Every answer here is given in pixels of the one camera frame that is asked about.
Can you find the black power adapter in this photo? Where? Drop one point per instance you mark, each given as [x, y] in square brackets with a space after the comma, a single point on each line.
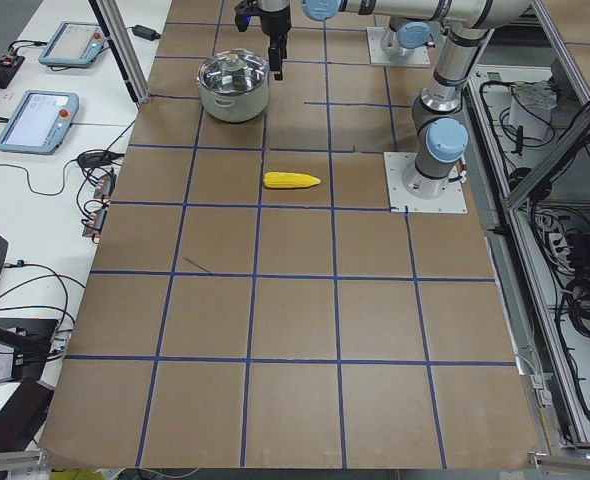
[146, 33]

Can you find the yellow corn cob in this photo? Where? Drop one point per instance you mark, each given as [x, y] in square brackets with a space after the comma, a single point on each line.
[278, 180]

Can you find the white enamel cooking pot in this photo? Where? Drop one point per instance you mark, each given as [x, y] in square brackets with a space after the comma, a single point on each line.
[235, 108]

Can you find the aluminium frame post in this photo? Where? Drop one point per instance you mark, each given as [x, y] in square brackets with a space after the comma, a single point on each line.
[110, 20]

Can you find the grey box device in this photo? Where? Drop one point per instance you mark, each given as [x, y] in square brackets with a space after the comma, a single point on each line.
[25, 345]

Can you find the aluminium side frame rail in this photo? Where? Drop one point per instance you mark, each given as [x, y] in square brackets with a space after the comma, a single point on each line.
[541, 190]

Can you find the upper blue teach pendant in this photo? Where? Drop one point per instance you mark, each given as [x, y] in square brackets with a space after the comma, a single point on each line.
[74, 44]

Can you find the glass pot lid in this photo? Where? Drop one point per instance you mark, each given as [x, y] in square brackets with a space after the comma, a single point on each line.
[233, 72]

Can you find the brown paper table cover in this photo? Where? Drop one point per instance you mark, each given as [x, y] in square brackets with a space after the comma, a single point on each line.
[225, 324]

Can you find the small circuit board upper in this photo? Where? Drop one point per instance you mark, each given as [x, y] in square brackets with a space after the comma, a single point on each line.
[104, 187]

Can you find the lower blue teach pendant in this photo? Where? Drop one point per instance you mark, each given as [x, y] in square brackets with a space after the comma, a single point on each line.
[40, 122]

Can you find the blue teach pendant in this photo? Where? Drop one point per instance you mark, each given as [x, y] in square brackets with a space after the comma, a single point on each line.
[40, 122]
[74, 44]

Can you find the black gripper lid arm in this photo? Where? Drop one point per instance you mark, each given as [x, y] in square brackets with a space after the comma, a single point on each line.
[274, 23]

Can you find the small circuit board lower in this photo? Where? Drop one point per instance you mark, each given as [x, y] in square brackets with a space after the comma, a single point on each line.
[93, 225]

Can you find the small circuit board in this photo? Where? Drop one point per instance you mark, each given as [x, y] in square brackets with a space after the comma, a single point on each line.
[104, 187]
[93, 225]

